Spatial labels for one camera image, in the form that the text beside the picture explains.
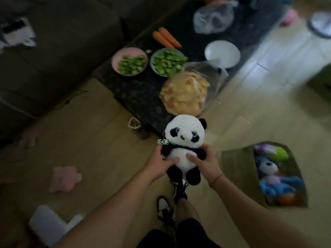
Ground brown cardboard box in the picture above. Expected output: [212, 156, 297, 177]
[216, 141, 309, 208]

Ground person's black and white shoe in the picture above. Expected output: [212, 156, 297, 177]
[157, 196, 176, 229]
[169, 179, 189, 204]

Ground person's black shorts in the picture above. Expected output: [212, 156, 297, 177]
[137, 218, 223, 248]

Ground blue plush toy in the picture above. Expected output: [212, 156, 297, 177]
[255, 155, 305, 202]

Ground person's right hand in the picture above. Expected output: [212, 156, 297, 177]
[187, 143, 223, 189]

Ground person's right forearm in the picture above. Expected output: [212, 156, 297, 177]
[209, 174, 314, 248]

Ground white round stool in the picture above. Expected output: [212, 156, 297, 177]
[307, 11, 331, 39]

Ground orange carrot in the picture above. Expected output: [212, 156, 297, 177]
[152, 31, 175, 48]
[158, 27, 182, 49]

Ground green bowl of chopped vegetables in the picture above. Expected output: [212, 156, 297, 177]
[150, 48, 188, 77]

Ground person's leg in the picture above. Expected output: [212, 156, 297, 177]
[176, 198, 202, 231]

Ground dark sofa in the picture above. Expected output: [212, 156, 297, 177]
[0, 0, 192, 145]

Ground person's left hand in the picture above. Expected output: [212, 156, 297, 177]
[144, 145, 180, 182]

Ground white papers on sofa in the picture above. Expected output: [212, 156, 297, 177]
[0, 17, 37, 49]

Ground thin wrist bracelet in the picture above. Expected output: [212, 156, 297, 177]
[209, 174, 223, 189]

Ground pink bowl of chopped vegetables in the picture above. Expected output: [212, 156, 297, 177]
[111, 47, 148, 76]

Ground crumpled clear plastic bag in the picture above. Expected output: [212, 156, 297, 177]
[193, 0, 239, 35]

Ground dark coffee table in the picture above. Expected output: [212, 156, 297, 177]
[92, 0, 290, 140]

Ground pink plush toy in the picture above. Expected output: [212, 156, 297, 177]
[49, 166, 83, 193]

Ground white empty bowl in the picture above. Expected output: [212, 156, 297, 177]
[204, 40, 241, 69]

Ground white plastic object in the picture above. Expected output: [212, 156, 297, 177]
[28, 205, 84, 248]

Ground purple and green plush toy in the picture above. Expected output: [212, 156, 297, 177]
[254, 143, 289, 162]

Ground pink object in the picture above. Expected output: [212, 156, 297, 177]
[280, 9, 299, 25]

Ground clear bag of sliced fruit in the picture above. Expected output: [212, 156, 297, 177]
[159, 62, 229, 117]

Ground black and white panda plush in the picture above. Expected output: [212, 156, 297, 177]
[160, 114, 207, 186]

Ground person's left forearm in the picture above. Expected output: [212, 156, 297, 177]
[56, 170, 161, 248]

